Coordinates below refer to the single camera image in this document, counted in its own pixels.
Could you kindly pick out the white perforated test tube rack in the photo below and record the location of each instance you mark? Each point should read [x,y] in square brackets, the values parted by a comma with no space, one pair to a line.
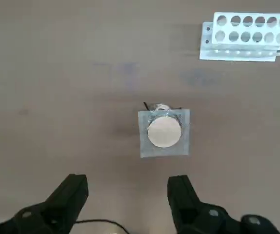
[240,47]

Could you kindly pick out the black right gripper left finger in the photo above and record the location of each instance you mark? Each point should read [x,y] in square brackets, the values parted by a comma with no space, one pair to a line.
[64,200]

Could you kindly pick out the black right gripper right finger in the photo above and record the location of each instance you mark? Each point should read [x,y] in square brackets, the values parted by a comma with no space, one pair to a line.
[186,202]

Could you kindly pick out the clear glass alcohol lamp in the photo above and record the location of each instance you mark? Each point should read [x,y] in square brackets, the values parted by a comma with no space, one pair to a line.
[160,107]

